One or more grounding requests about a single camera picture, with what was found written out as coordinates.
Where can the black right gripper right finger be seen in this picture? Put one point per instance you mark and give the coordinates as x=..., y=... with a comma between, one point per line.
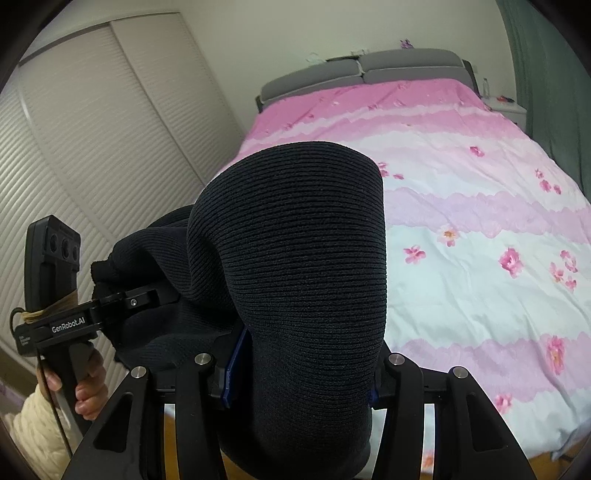
x=472, y=440

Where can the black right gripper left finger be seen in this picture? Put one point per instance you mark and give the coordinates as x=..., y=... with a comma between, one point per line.
x=127, y=439

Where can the black knit pants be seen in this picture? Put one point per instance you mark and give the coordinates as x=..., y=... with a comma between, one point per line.
x=288, y=248

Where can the person's left hand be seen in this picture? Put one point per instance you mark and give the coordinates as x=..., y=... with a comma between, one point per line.
x=91, y=392

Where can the white louvered wardrobe door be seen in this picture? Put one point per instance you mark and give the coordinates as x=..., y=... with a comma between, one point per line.
x=107, y=130

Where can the pink floral bed cover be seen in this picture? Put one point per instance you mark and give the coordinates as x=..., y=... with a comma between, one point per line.
x=488, y=244

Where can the white bedside table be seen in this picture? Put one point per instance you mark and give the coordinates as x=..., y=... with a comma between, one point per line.
x=509, y=108

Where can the green curtain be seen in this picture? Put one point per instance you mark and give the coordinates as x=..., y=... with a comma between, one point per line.
x=554, y=87

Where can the grey padded headboard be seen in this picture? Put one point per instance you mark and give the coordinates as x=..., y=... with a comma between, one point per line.
x=371, y=68

